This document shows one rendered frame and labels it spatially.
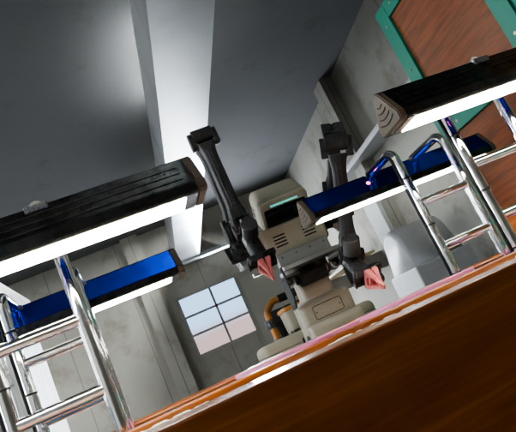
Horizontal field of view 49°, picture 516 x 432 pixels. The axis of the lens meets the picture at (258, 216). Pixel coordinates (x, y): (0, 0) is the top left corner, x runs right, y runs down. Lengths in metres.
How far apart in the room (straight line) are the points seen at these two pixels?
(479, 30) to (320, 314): 1.13
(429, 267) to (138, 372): 5.76
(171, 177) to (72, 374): 8.98
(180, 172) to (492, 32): 1.31
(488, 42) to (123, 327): 8.39
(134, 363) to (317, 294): 7.55
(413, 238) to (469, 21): 3.51
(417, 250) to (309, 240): 3.08
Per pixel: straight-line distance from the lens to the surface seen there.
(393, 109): 1.00
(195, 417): 0.50
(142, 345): 9.65
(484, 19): 1.98
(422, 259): 5.25
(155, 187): 0.85
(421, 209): 1.45
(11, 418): 1.00
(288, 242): 2.24
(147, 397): 9.62
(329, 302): 2.23
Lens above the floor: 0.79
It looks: 13 degrees up
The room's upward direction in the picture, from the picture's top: 25 degrees counter-clockwise
